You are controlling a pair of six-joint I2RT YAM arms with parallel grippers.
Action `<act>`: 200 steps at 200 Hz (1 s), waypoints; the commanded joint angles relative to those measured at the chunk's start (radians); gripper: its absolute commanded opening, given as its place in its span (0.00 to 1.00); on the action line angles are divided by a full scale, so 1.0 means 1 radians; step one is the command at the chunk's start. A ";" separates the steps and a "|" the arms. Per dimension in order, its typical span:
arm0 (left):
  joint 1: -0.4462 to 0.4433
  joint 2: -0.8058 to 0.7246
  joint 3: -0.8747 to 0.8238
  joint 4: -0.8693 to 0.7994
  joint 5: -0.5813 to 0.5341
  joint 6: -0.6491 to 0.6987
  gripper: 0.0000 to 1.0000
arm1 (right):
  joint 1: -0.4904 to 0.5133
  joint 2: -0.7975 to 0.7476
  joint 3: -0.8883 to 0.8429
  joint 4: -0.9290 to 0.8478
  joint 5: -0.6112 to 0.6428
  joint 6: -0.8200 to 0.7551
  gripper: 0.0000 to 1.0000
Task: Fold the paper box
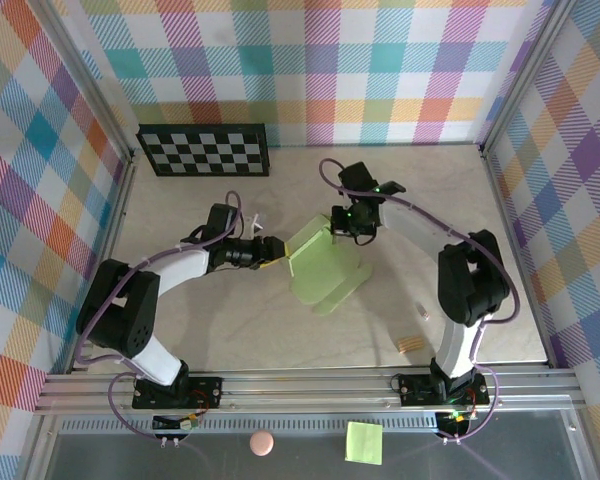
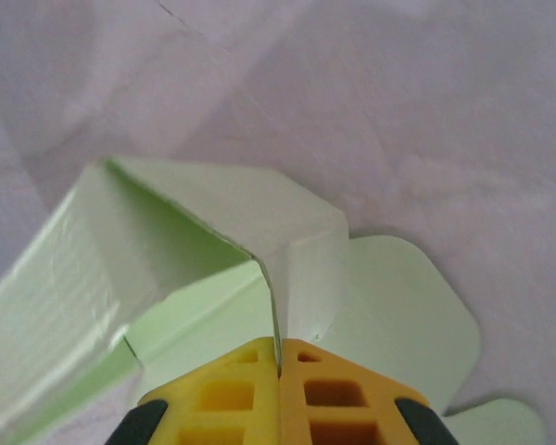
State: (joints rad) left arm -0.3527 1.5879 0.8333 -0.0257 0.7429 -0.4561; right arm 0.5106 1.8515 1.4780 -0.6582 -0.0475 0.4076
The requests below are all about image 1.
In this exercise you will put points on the slotted metal strip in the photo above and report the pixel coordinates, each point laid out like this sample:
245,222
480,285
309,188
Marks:
280,425

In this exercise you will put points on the green paper note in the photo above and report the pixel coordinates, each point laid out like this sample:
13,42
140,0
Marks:
364,442

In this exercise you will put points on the small tan ridged piece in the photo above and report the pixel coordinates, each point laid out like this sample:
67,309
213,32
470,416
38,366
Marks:
410,344

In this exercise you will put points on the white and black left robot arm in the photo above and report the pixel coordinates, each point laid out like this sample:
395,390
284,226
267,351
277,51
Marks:
130,310

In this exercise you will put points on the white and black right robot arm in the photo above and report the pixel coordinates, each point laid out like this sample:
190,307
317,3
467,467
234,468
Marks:
470,285

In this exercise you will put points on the aluminium frame post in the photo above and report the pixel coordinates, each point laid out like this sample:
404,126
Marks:
87,75
524,75

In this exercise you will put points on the pink round disc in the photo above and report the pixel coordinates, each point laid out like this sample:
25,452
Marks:
261,443

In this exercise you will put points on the long aluminium rail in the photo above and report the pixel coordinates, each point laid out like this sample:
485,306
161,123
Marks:
305,390

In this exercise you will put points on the light green cloth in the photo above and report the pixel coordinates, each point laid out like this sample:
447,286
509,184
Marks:
320,270

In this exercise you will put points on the black and white checkerboard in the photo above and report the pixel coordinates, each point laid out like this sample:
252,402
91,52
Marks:
205,150

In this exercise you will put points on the small circuit board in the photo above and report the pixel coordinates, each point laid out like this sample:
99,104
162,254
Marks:
457,418
177,423

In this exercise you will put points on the aluminium frame bar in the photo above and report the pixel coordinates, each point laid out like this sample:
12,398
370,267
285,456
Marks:
507,225
120,200

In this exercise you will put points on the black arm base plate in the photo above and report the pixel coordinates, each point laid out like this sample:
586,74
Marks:
415,390
205,392

